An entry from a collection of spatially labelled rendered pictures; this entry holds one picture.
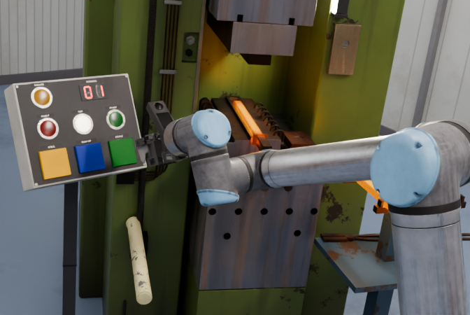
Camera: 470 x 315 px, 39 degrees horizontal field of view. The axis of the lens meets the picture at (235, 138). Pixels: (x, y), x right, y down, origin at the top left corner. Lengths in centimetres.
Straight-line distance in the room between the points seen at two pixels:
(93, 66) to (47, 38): 328
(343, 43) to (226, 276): 87
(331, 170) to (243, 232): 85
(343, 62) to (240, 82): 48
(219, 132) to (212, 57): 104
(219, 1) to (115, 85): 39
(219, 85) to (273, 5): 62
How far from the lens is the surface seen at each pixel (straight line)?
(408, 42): 520
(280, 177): 151
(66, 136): 185
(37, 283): 316
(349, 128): 238
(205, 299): 232
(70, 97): 188
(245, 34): 202
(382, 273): 220
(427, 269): 112
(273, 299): 238
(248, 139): 213
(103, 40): 257
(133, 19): 210
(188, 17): 212
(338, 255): 224
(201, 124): 148
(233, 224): 218
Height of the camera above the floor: 175
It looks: 21 degrees down
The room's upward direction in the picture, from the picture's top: 6 degrees clockwise
